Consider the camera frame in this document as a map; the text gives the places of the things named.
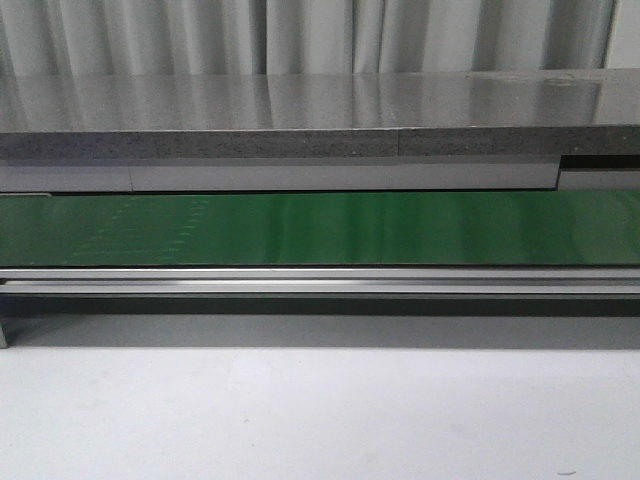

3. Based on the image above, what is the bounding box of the grey speckled stone counter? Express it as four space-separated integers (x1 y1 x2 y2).
1 69 639 194

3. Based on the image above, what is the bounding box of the aluminium conveyor frame rail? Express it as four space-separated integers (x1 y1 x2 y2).
1 267 639 350

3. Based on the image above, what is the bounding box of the white pleated curtain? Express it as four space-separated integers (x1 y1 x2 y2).
1 1 639 76

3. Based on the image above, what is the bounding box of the green conveyor belt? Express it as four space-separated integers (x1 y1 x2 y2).
1 191 639 268

